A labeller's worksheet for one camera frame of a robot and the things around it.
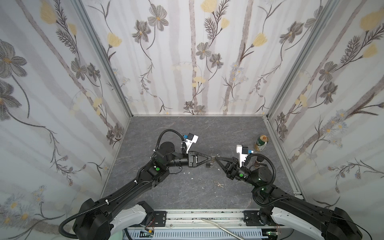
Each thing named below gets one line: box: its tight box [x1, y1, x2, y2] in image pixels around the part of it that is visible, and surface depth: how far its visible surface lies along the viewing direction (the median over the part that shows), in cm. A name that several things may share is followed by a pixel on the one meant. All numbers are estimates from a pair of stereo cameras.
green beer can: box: [254, 134, 269, 152], surface depth 96 cm
